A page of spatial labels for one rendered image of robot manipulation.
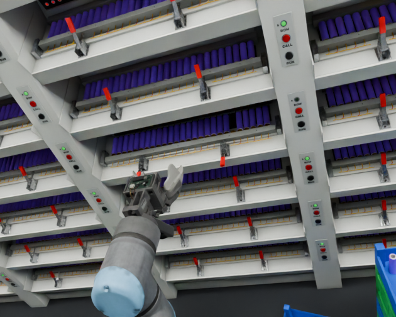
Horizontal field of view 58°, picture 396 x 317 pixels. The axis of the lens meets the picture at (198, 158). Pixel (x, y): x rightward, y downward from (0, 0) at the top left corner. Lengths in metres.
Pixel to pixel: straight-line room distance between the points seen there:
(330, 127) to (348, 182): 0.21
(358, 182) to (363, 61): 0.39
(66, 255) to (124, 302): 1.04
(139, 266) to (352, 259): 0.98
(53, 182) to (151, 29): 0.67
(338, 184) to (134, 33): 0.73
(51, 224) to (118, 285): 0.92
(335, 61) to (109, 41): 0.56
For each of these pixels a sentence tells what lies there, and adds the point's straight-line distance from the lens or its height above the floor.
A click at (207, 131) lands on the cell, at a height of 0.78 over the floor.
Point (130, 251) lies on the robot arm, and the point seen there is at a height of 0.91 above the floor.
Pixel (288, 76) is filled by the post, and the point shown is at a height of 0.95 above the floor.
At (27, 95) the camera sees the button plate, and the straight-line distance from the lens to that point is 1.11.
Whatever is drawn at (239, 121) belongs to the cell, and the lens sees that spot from 1.10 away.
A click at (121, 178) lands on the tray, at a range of 1.19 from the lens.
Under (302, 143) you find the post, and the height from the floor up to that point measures 0.74.
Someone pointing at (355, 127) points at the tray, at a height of 0.74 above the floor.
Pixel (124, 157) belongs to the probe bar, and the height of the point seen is 0.77.
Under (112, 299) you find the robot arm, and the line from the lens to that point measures 0.66.
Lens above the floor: 1.37
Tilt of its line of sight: 36 degrees down
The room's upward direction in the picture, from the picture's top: 22 degrees counter-clockwise
